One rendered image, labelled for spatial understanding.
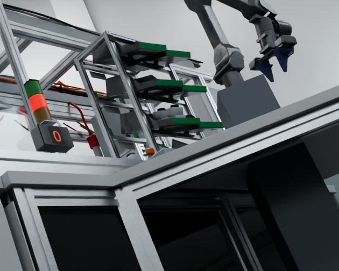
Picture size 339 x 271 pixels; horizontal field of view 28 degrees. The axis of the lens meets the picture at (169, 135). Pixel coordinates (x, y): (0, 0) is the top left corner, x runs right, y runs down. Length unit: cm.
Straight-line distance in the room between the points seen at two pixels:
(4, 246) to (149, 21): 568
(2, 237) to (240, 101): 83
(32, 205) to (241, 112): 72
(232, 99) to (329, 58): 487
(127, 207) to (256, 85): 55
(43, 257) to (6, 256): 8
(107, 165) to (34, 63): 515
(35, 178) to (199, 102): 260
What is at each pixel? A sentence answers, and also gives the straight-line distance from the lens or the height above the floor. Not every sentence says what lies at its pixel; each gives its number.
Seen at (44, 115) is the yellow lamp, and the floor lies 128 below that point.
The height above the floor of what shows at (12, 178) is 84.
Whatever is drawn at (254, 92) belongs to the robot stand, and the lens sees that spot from 187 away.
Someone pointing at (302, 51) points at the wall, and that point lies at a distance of 670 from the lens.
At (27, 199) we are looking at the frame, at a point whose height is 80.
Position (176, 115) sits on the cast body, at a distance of 231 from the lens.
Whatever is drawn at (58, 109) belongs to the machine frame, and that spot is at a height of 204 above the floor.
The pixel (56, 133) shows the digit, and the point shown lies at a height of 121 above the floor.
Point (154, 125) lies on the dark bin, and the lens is 235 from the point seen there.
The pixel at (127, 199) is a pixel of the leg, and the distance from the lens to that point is 154.
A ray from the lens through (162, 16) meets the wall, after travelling 687.
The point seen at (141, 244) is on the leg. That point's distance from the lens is 152.
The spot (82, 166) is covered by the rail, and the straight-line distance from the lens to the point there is 163.
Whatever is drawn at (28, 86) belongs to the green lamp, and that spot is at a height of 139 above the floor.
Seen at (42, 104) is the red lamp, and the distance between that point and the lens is 213.
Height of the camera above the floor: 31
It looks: 22 degrees up
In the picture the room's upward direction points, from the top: 23 degrees counter-clockwise
